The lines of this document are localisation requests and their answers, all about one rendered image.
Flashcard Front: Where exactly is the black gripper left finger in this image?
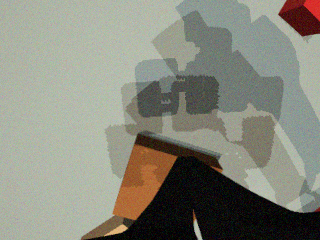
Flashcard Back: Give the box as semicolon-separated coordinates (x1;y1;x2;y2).
88;157;199;240

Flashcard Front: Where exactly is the red cube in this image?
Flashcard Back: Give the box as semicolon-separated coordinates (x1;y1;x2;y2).
279;0;320;36

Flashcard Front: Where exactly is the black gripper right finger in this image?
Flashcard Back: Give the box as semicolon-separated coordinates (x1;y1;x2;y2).
185;156;320;240

